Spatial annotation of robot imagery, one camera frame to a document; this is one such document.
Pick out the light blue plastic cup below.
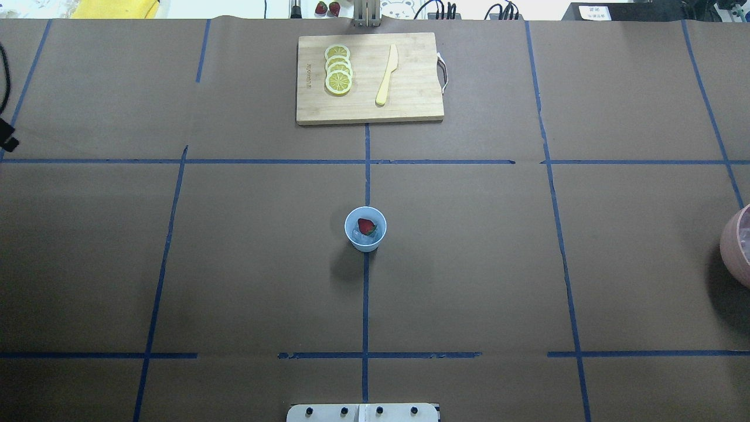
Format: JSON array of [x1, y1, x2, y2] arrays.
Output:
[[345, 206, 388, 252]]

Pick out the white pillar with base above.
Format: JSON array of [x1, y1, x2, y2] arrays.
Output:
[[286, 403, 441, 421]]

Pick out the wooden cutting board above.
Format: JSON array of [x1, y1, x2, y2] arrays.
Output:
[[296, 32, 444, 125]]

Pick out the clear plastic bags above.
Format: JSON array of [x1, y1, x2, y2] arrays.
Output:
[[1, 1, 80, 19]]

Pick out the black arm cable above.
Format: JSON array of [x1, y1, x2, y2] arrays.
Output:
[[0, 44, 20, 154]]

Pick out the yellow cloth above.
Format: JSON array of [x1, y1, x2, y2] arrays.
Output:
[[71, 1, 161, 19]]

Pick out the red strawberries on desk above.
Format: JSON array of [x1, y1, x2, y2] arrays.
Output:
[[314, 1, 341, 17]]

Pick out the red strawberry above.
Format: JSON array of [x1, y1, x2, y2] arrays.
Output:
[[357, 218, 377, 237]]

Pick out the yellow plastic knife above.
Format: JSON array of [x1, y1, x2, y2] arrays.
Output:
[[375, 45, 399, 107]]

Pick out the lemon slices row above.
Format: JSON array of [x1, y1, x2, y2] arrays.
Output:
[[324, 45, 354, 96]]

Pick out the pink bowl with ice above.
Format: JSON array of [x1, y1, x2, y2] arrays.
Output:
[[720, 205, 749, 288]]

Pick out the aluminium frame post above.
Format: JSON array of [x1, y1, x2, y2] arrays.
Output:
[[352, 0, 382, 28]]

